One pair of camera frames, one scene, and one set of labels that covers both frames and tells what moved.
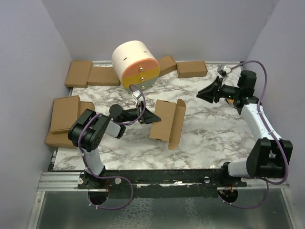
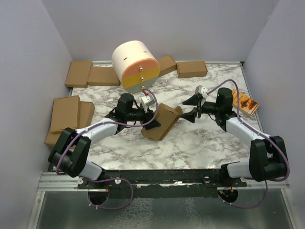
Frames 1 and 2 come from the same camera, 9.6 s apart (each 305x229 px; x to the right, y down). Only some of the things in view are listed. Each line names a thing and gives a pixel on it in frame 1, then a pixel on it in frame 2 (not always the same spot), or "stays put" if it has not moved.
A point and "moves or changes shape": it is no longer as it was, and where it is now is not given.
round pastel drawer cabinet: [134, 65] stays put
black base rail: [161, 183] stays put
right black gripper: [209, 92] -> [194, 101]
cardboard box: [167, 65] stays put
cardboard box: [169, 128] moves or changes shape
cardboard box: [66, 112] stays put
